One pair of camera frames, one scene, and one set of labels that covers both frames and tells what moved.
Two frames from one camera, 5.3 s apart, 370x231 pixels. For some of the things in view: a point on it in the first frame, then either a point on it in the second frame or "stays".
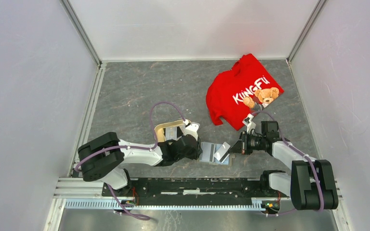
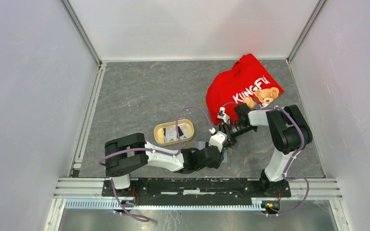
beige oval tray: x=159 y=131 stays
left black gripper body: x=194 y=153 -> x=216 y=164
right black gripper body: x=253 y=143 -> x=232 y=131
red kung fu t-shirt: x=248 y=87 stays
